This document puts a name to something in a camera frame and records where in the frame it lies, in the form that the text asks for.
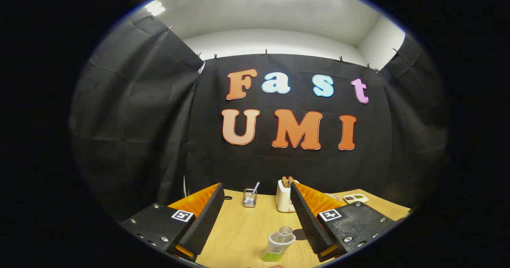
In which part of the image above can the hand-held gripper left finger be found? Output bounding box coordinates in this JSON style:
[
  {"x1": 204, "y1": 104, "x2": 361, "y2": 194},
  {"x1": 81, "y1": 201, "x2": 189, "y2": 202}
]
[{"x1": 119, "y1": 182, "x2": 226, "y2": 262}]

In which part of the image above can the wooden table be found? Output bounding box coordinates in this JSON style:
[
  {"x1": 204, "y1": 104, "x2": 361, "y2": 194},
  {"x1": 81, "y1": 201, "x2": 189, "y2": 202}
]
[{"x1": 165, "y1": 188, "x2": 411, "y2": 268}]

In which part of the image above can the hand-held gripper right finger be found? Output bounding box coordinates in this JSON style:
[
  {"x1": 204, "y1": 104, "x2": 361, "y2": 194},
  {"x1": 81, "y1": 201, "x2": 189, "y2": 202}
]
[{"x1": 290, "y1": 182, "x2": 400, "y2": 262}]

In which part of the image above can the black backdrop cloth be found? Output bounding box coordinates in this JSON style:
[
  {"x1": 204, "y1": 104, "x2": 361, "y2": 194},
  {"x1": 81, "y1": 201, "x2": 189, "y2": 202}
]
[{"x1": 69, "y1": 11, "x2": 449, "y2": 223}]

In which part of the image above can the small glass jar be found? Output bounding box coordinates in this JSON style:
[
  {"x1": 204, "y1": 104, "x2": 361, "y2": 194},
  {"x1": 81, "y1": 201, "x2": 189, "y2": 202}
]
[{"x1": 242, "y1": 188, "x2": 257, "y2": 208}]

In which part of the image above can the clear juice bottle green label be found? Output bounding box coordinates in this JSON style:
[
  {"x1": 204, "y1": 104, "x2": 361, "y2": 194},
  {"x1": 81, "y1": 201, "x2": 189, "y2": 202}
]
[{"x1": 261, "y1": 226, "x2": 296, "y2": 262}]

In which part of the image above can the cream toaster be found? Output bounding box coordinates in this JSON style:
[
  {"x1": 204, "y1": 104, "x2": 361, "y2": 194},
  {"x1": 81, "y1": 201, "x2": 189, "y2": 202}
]
[{"x1": 276, "y1": 179, "x2": 299, "y2": 213}]

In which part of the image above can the ceiling light panel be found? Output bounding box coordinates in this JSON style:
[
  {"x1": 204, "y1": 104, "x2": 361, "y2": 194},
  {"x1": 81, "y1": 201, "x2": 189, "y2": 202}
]
[{"x1": 145, "y1": 0, "x2": 166, "y2": 17}]

